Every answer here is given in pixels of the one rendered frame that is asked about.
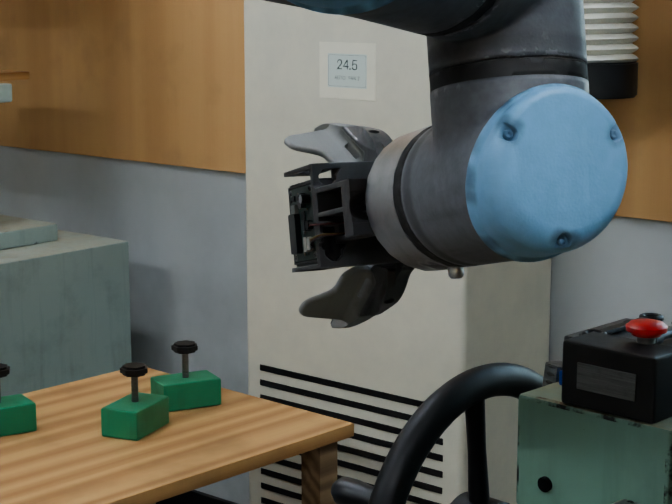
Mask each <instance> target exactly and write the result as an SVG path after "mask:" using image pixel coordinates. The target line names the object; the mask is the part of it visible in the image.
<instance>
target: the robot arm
mask: <svg viewBox="0 0 672 504"><path fill-rule="evenodd" d="M264 1H269V2H274V3H280V4H285V5H290V6H296V7H301V8H305V9H308V10H311V11H315V12H319V13H325V14H333V15H343V16H348V17H353V18H357V19H361V20H365V21H369V22H373V23H377V24H381V25H385V26H389V27H393V28H396V29H400V30H404V31H408V32H412V33H416V34H420V35H424V36H426V38H427V53H428V69H429V81H430V106H431V121H432V125H430V126H428V127H425V128H422V129H419V130H416V131H413V132H411V133H408V134H405V135H403V136H400V137H397V138H396V139H395V140H394V141H393V140H392V139H391V138H390V136H389V135H388V134H387V133H385V132H384V131H382V130H380V129H376V128H371V127H366V126H356V125H350V124H342V123H325V124H321V125H319V126H317V127H316V128H314V131H313V132H307V133H301V134H296V135H291V136H288V137H287V138H286V139H285V140H284V144H285V145H286V146H287V147H288V148H290V149H292V150H295V151H299V152H304V153H309V154H314V155H318V156H320V157H322V158H324V159H325V160H326V161H327V162H328V163H313V164H308V165H305V166H303V167H300V168H297V169H294V170H291V171H288V172H285V173H284V177H297V176H310V180H308V181H304V182H301V183H298V184H295V185H291V186H290V188H288V196H289V207H290V215H288V222H289V234H290V245H291V254H292V255H294V265H297V268H292V273H294V272H307V271H320V270H328V269H334V268H340V267H352V266H355V267H352V268H350V269H348V270H346V271H345V272H344V273H343V274H342V275H341V276H340V278H339V279H338V281H337V283H336V285H335V286H334V287H333V288H331V289H330V290H328V291H326V292H323V293H321V294H318V295H315V296H313V297H310V298H308V299H306V300H305V301H303V302H302V304H301V305H300V307H299V313H300V314H301V315H302V316H305V317H312V318H325V319H332V321H331V323H330V324H331V327H332V328H338V329H339V328H349V327H353V326H356V325H358V324H361V323H363V322H365V321H367V320H369V319H371V318H372V317H374V316H375V315H379V314H381V313H383V312H384V311H386V310H387V309H389V308H390V307H392V306H393V305H395V304H396V303H397V302H398V301H399V300H400V298H401V297H402V295H403V293H404V291H405V288H406V286H407V283H408V279H409V276H410V274H411V272H412V271H413V270H414V268H416V269H420V270H423V271H439V270H447V269H448V276H449V277H450V278H451V279H460V278H462V277H463V276H464V268H463V267H472V266H478V265H485V264H493V263H501V262H509V261H518V262H537V261H543V260H546V259H550V258H553V257H555V256H557V255H560V254H562V253H564V252H568V251H572V250H574V249H577V248H579V247H581V246H583V245H585V244H587V243H588V242H590V241H591V240H593V239H594V238H595V237H597V236H598V235H599V234H600V233H601V232H602V231H603V230H604V229H605V228H606V227H607V225H608V224H609V223H610V221H611V220H612V219H613V217H614V215H615V214H616V212H617V210H618V208H619V206H620V203H621V201H622V198H623V195H624V191H625V187H626V182H627V171H628V163H627V153H626V147H625V143H624V140H623V137H622V134H621V132H620V129H619V127H618V126H617V124H616V121H615V120H614V118H613V117H612V115H611V114H610V113H609V111H608V110H607V109H606V108H605V107H604V106H603V105H602V104H601V103H600V102H599V101H598V100H596V99H595V98H594V97H593V96H591V95H590V94H589V81H588V68H587V66H588V65H587V64H588V63H587V48H586V34H585V19H584V5H583V0H264ZM330 170H331V178H319V174H321V173H324V172H327V171H330Z"/></svg>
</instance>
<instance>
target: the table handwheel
mask: <svg viewBox="0 0 672 504"><path fill-rule="evenodd" d="M542 385H543V376H542V375H540V374H538V373H537V372H535V371H533V370H531V369H529V368H527V367H524V366H521V365H517V364H511V363H490V364H485V365H481V366H477V367H474V368H471V369H469V370H466V371H464V372H462V373H460V374H458V375H457V376H455V377H453V378H452V379H450V380H449V381H447V382H446V383H445V384H443V385H442V386H441V387H439V388H438V389H437V390H436V391H435V392H433V393H432V394H431V395H430V396H429V397H428V398H427V399H426V400H425V401H424V402H423V403H422V404H421V405H420V407H419V408H418V409H417V410H416V411H415V412H414V414H413V415H412V416H411V417H410V419H409V420H408V421H407V423H406V424H405V426H404V427H403V429H402V430H401V432H400V433H399V435H398V436H397V438H396V440H395V442H394V443H393V445H392V447H391V449H390V451H389V452H388V454H387V456H386V458H385V461H384V463H383V465H382V467H381V469H380V472H379V474H378V477H377V479H376V482H375V485H374V487H373V490H372V493H371V497H370V500H369V503H368V504H406V501H407V499H408V496H409V493H410V490H411V488H412V486H413V483H414V481H415V479H416V476H417V474H418V472H419V470H420V468H421V466H422V464H423V462H424V461H425V459H426V457H427V455H428V454H429V452H430V451H431V449H432V447H433V446H434V445H435V443H436V442H437V440H438V439H439V438H440V436H441V435H442V434H443V433H444V431H445V430H446V429H447V428H448V427H449V426H450V425H451V423H452V422H453V421H454V420H455V419H456V418H458V417H459V416H460V415H461V414H462V413H463V412H464V411H465V418H466V434H467V449H468V492H464V493H462V494H460V495H458V496H457V497H456V498H455V499H454V500H453V501H452V502H451V503H450V504H510V503H507V502H504V501H501V500H497V499H494V498H491V497H490V495H489V481H488V468H487V454H486V422H485V399H488V398H491V397H495V396H511V397H514V398H517V399H519V395H520V394H522V393H525V392H528V391H531V390H534V389H537V388H540V387H542Z"/></svg>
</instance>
